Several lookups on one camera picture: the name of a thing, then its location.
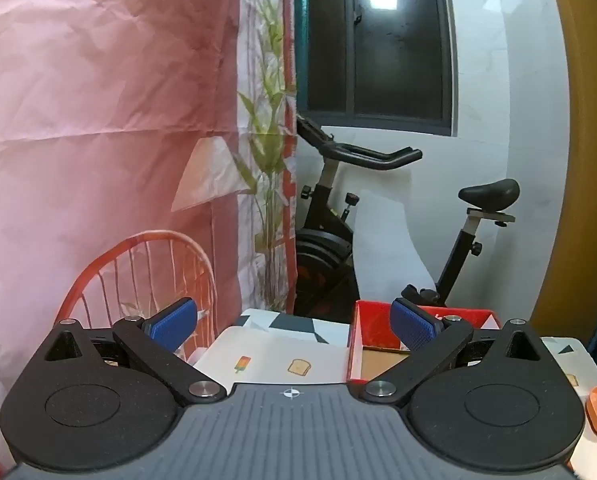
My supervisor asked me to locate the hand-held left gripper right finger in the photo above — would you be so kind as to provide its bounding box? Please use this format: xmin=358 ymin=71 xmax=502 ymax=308
xmin=359 ymin=297 xmax=571 ymax=407

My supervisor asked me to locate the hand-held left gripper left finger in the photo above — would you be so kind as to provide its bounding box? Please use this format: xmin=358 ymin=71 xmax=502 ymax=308
xmin=26 ymin=297 xmax=228 ymax=407

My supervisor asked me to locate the red strawberry cardboard box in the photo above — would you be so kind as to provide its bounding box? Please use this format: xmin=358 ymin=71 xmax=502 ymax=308
xmin=347 ymin=300 xmax=501 ymax=386

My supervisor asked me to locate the white foam board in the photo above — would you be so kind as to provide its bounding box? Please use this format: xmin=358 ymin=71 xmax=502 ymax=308
xmin=353 ymin=189 xmax=436 ymax=306

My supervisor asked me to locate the white food-print cloth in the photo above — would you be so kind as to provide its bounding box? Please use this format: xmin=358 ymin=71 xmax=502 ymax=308
xmin=188 ymin=326 xmax=597 ymax=480

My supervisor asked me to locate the grey geometric pattern tablecloth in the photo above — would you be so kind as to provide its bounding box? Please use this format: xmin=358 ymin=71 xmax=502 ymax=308
xmin=236 ymin=308 xmax=351 ymax=346

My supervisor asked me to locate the yellow wooden door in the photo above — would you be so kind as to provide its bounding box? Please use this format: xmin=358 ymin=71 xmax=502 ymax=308
xmin=533 ymin=0 xmax=597 ymax=341

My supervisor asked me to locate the dark window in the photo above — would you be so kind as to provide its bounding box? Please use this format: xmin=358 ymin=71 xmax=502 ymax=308
xmin=294 ymin=0 xmax=454 ymax=136

